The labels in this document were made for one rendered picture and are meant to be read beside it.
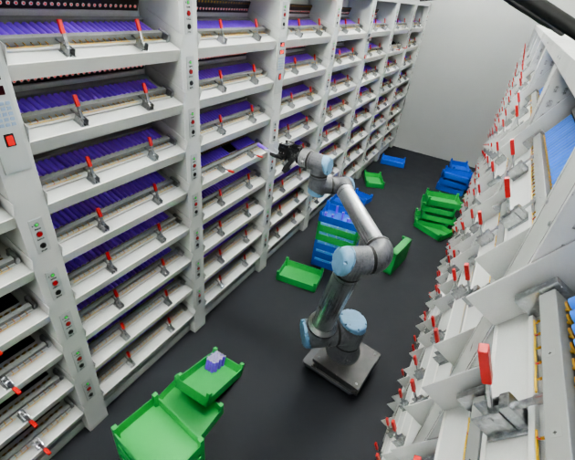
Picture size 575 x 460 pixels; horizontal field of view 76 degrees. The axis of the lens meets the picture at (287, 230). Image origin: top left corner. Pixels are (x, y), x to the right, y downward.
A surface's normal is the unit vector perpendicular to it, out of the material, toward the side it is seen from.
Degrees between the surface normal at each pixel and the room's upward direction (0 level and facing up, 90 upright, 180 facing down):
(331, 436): 0
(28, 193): 90
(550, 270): 90
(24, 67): 111
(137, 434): 0
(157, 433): 0
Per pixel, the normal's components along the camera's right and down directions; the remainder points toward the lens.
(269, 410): 0.10, -0.83
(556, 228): -0.45, 0.45
